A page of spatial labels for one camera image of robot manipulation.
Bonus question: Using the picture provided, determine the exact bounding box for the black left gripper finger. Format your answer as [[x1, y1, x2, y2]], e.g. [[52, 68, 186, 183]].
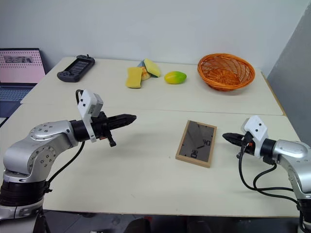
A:
[[113, 120, 135, 130], [113, 113, 138, 123]]

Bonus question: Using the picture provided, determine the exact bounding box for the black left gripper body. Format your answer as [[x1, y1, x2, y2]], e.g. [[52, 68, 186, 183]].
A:
[[90, 111, 117, 148]]

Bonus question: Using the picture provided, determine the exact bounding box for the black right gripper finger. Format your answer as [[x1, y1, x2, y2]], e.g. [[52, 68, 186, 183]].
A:
[[222, 132, 244, 140], [225, 138, 244, 146]]

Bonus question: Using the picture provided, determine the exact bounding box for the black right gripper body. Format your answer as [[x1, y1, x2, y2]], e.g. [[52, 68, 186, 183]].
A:
[[236, 132, 255, 159]]

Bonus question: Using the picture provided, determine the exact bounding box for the wooden framed digital clock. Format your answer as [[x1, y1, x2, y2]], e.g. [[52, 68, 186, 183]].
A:
[[175, 119, 218, 168]]

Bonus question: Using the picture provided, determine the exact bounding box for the plain yellow sponge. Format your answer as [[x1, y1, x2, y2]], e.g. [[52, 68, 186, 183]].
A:
[[125, 67, 143, 89]]

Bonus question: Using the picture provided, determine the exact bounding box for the orange toy bread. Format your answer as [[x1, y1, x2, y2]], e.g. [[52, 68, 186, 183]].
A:
[[140, 67, 152, 81]]

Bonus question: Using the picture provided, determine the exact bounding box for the yellow sponge with green pad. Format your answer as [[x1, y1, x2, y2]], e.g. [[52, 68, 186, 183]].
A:
[[143, 58, 161, 78]]

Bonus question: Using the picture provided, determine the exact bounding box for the black handheld game controller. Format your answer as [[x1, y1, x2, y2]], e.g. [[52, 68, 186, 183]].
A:
[[57, 54, 96, 83]]

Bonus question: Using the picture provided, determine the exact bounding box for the yellow green toy mango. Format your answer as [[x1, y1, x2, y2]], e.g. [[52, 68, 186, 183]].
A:
[[164, 70, 187, 85]]

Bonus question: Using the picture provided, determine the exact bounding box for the orange wicker basket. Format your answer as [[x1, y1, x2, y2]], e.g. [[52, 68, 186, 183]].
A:
[[197, 53, 256, 92]]

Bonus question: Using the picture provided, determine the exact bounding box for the grey partition board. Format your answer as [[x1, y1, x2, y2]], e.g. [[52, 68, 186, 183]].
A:
[[266, 0, 311, 117]]

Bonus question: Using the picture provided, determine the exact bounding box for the grey laptop with pink screen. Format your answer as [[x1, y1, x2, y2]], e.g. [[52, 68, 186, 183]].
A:
[[0, 48, 47, 122]]

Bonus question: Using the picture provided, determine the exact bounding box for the dark rounded shape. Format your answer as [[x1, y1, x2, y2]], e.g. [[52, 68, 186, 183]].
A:
[[127, 217, 153, 233]]

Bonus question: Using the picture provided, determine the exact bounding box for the white robot torso shell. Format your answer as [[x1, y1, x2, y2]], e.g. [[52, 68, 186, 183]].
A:
[[0, 203, 45, 233]]

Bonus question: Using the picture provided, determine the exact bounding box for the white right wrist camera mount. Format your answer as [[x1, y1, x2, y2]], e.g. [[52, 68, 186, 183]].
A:
[[241, 115, 269, 159]]

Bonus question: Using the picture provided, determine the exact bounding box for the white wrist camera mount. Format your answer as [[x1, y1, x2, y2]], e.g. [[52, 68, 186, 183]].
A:
[[241, 115, 269, 159], [77, 89, 104, 143]]

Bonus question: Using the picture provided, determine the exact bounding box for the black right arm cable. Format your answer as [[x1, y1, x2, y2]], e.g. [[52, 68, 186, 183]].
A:
[[238, 137, 302, 211]]

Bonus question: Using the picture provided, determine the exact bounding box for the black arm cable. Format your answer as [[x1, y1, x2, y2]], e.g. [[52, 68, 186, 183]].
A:
[[238, 137, 302, 211], [45, 89, 86, 192]]

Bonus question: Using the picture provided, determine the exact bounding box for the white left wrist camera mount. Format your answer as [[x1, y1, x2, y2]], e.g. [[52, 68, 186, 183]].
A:
[[77, 89, 104, 143]]

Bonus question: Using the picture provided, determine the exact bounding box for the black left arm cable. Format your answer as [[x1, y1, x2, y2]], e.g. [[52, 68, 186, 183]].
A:
[[45, 89, 86, 192]]

